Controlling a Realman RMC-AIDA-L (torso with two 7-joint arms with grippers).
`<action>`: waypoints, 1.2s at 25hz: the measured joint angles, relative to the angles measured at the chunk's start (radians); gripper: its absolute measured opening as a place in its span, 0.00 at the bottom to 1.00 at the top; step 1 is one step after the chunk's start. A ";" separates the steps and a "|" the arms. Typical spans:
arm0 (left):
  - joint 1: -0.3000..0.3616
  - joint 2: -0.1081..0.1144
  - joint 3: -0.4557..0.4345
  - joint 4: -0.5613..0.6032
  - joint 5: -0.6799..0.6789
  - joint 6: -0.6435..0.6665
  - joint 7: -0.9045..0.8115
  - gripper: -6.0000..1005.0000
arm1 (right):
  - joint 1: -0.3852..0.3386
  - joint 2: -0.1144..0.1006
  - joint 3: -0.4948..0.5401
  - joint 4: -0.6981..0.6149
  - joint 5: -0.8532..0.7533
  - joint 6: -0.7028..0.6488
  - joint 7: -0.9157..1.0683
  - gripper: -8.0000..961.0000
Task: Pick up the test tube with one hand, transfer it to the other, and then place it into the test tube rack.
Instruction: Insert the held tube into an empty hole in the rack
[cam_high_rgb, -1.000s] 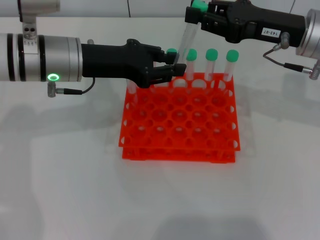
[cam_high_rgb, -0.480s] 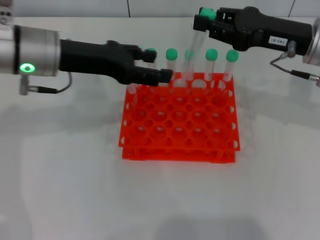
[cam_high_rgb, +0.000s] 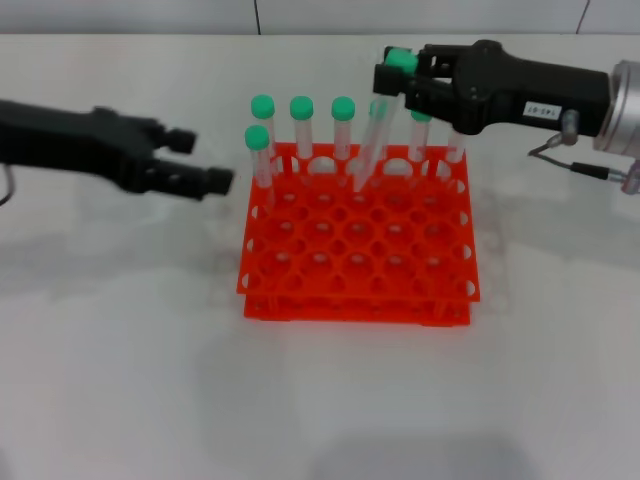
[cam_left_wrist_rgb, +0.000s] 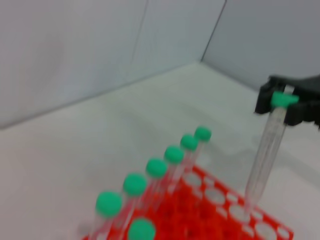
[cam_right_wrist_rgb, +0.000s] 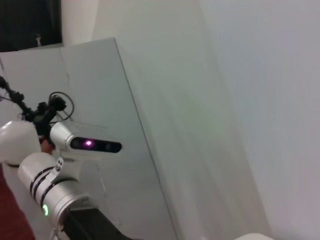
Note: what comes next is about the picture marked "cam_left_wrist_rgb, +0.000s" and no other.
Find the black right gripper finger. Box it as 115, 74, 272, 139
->
284, 74, 320, 131
254, 76, 287, 115

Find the clear test tube green cap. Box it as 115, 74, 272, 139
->
172, 134, 199, 186
243, 84, 300, 215
88, 191, 123, 240
112, 172, 148, 226
138, 158, 168, 208
126, 218, 156, 240
186, 126, 213, 173
159, 145, 185, 193

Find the orange plastic test tube rack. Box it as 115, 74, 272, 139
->
82, 163, 295, 240

